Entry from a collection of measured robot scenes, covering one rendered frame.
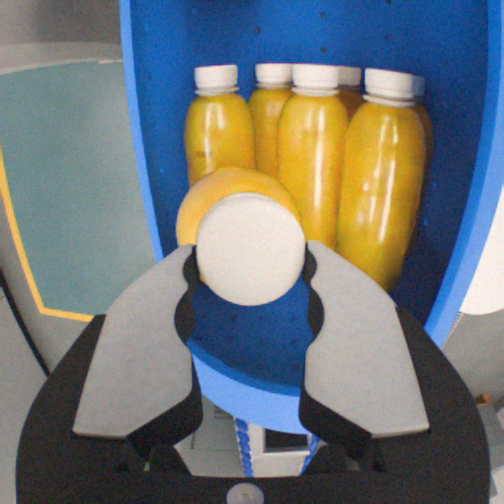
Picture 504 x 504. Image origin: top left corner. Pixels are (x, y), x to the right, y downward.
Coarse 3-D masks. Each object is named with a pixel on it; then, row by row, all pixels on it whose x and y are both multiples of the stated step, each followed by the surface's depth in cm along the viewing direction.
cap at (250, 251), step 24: (216, 216) 11; (240, 216) 11; (264, 216) 11; (288, 216) 11; (216, 240) 11; (240, 240) 11; (264, 240) 11; (288, 240) 11; (216, 264) 11; (240, 264) 11; (264, 264) 11; (288, 264) 11; (216, 288) 11; (240, 288) 11; (264, 288) 12; (288, 288) 12
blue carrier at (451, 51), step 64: (128, 0) 16; (192, 0) 24; (256, 0) 28; (320, 0) 28; (384, 0) 24; (448, 0) 19; (128, 64) 19; (192, 64) 28; (320, 64) 32; (384, 64) 29; (448, 64) 23; (448, 128) 25; (448, 192) 27; (448, 256) 27; (256, 320) 32; (448, 320) 18; (256, 384) 20
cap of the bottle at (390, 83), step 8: (368, 72) 20; (376, 72) 19; (384, 72) 19; (392, 72) 18; (368, 80) 20; (376, 80) 19; (384, 80) 19; (392, 80) 19; (400, 80) 18; (408, 80) 19; (368, 88) 20; (376, 88) 20; (384, 88) 19; (392, 88) 19; (400, 88) 19; (408, 88) 19; (400, 96) 19; (408, 96) 19
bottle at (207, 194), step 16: (208, 176) 16; (224, 176) 15; (240, 176) 14; (256, 176) 15; (272, 176) 16; (192, 192) 15; (208, 192) 14; (224, 192) 14; (240, 192) 13; (256, 192) 14; (272, 192) 14; (288, 192) 16; (192, 208) 14; (208, 208) 14; (288, 208) 14; (176, 224) 16; (192, 224) 14; (192, 240) 14
